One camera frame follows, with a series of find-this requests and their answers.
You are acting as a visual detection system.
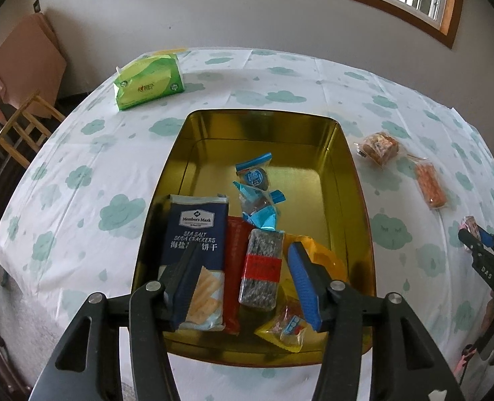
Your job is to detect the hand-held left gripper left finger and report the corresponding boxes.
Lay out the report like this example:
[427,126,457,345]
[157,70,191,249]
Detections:
[40,242,202,401]

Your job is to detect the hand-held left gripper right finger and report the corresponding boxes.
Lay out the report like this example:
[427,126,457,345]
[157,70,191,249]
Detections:
[286,241,465,401]

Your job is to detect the small pink snack packet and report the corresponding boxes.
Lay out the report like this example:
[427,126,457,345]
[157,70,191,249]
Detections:
[459,216,481,254]

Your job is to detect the yellow snack packet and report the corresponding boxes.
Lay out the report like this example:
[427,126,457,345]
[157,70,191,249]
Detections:
[282,236,348,301]

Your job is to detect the dark sesame bar packet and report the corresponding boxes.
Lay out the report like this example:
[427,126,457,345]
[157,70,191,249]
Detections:
[238,229,285,310]

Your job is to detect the small yellow candy packet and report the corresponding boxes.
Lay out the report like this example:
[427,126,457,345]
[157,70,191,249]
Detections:
[254,298,307,352]

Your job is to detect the red snack packet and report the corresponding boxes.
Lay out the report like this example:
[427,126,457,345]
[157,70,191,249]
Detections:
[224,216,256,336]

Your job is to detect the navy cracker packet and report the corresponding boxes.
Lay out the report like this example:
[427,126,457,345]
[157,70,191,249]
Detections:
[158,193,231,331]

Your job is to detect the blue-wrapped round snack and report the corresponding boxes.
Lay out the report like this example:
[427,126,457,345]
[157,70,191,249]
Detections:
[235,153,273,188]
[231,181,288,231]

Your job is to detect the gold tin box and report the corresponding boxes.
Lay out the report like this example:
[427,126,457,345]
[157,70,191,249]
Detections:
[131,109,377,366]

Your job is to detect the orange snack bar packet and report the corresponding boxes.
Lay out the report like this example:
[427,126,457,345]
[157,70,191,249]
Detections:
[410,156,448,212]

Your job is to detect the brown nut cake packet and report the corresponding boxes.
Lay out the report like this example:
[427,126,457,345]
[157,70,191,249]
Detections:
[355,131,400,168]

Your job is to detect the cloud-print tablecloth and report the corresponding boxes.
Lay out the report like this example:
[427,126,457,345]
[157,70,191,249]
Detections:
[0,47,494,401]

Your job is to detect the green tissue pack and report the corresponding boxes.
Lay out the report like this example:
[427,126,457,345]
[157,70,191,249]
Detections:
[112,53,186,111]

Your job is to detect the wooden chair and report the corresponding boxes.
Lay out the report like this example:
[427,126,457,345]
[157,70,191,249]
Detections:
[0,90,67,168]

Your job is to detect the brown cardboard sheet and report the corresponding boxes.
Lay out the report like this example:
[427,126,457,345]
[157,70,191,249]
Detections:
[0,12,69,121]

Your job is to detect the black cable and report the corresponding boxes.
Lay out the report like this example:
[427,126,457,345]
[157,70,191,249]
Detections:
[456,355,475,389]

